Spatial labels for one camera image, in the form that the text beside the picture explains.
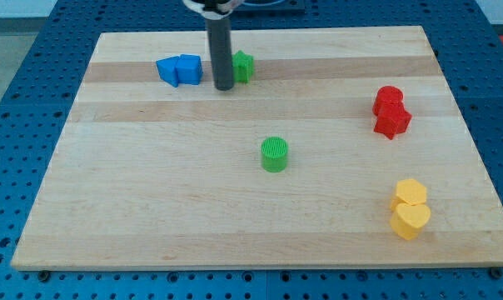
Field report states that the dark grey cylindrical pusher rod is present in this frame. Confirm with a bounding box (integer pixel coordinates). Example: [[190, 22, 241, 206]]
[[206, 17, 234, 91]]

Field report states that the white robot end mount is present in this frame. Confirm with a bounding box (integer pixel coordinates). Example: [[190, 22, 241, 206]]
[[182, 0, 240, 20]]

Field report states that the green star block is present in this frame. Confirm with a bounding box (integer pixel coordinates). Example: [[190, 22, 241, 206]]
[[232, 50, 255, 83]]

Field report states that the blue cube block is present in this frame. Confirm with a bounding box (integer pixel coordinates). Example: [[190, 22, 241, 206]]
[[176, 54, 203, 85]]

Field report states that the blue triangle block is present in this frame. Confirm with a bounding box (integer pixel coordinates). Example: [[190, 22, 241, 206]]
[[156, 56, 179, 88]]

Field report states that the green cylinder block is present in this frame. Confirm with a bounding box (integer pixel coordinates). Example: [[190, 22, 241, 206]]
[[261, 137, 288, 173]]

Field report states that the wooden board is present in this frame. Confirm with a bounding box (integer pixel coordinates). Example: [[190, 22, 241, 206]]
[[11, 26, 503, 271]]

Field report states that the red cylinder block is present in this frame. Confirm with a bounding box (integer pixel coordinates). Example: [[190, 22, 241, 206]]
[[372, 86, 404, 116]]

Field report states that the red star block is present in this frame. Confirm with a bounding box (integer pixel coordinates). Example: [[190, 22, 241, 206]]
[[374, 102, 412, 140]]

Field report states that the blue perforated table plate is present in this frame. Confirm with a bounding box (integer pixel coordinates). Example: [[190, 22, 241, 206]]
[[0, 1, 503, 299]]

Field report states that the yellow hexagon block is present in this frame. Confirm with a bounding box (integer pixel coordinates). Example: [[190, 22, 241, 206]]
[[390, 178, 427, 211]]

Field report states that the yellow heart block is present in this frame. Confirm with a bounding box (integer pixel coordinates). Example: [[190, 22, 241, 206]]
[[390, 203, 431, 241]]

